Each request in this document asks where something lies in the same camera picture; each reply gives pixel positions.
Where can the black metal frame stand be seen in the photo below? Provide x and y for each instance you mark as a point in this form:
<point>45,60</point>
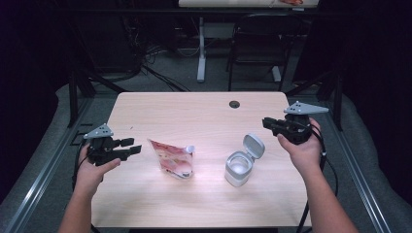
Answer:
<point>73,97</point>
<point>338,103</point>

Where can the white desk leg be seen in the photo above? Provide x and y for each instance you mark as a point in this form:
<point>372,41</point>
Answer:
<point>201,55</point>

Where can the person's left hand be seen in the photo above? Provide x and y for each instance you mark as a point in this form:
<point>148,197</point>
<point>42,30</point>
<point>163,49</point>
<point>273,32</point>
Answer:
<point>89,176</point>

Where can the dark equipment cabinet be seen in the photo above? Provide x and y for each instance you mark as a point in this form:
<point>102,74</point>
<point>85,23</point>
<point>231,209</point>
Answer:
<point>107,45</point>

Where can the pink and white spout pouch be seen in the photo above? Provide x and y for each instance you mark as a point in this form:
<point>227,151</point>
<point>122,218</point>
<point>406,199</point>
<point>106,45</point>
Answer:
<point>173,160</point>

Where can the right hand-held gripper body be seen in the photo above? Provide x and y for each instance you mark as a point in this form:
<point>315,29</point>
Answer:
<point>296,129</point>

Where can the aluminium floor rail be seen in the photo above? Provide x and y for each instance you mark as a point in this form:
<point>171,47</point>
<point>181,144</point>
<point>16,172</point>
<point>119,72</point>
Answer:
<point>356,181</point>
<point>42,178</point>

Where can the white desk foot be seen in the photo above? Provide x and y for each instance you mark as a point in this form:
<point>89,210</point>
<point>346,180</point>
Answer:
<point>276,73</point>

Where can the orange object on desk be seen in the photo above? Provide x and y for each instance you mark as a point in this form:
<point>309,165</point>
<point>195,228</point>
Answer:
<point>291,2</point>

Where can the black folding chair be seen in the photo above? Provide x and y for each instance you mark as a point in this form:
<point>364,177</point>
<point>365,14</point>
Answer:
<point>262,39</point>

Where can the person's right hand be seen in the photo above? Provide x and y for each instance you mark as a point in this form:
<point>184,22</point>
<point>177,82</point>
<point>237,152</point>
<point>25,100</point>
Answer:
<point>307,155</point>

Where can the black round table grommet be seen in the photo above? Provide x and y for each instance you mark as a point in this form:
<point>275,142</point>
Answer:
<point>234,104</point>

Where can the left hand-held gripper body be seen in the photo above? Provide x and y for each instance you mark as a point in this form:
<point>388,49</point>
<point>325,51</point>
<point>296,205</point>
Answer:
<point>103,152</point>

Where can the light wooden background desk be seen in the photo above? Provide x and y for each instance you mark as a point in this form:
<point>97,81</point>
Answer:
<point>226,3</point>

